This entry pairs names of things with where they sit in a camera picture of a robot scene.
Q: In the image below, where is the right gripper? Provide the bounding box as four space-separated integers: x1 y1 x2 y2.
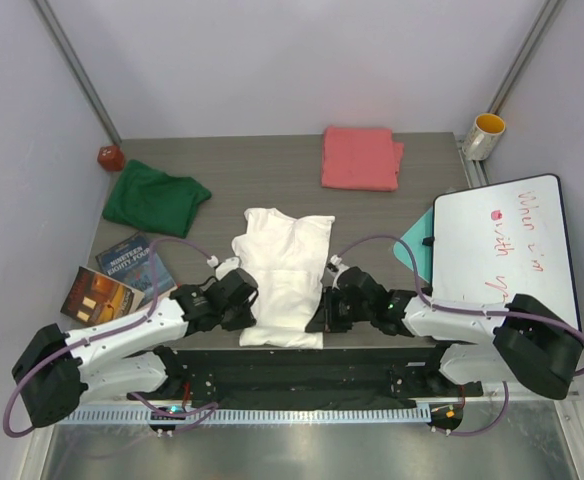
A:
308 285 373 332

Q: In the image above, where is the white t shirt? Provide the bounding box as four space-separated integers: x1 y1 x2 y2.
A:
231 208 335 350

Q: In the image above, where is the white whiteboard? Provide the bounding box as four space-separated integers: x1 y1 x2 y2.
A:
432 174 580 327

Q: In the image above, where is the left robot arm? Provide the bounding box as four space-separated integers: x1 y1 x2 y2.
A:
10 268 258 429

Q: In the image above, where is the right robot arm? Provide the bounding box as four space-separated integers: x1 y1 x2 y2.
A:
304 267 584 400

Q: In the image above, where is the teal board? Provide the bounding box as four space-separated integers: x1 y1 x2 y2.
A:
393 207 434 284

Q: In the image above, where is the blue book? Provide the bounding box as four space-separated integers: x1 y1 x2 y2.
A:
96 232 154 307

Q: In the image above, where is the green t shirt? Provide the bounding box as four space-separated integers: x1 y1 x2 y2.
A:
102 160 212 238

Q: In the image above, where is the brown orange book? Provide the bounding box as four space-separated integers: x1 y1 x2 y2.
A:
60 267 144 326

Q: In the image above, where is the folded pink t shirt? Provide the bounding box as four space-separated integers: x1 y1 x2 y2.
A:
321 126 404 192

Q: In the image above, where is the red cube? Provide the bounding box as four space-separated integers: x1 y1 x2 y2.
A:
97 145 126 172

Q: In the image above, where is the yellow white mug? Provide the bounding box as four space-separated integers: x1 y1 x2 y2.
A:
461 113 506 161

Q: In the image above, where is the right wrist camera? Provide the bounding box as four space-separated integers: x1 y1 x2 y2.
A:
326 255 372 290

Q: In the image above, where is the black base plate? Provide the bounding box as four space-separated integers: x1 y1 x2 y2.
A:
142 347 483 411

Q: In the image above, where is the aluminium rail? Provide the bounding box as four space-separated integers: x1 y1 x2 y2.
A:
34 359 583 404

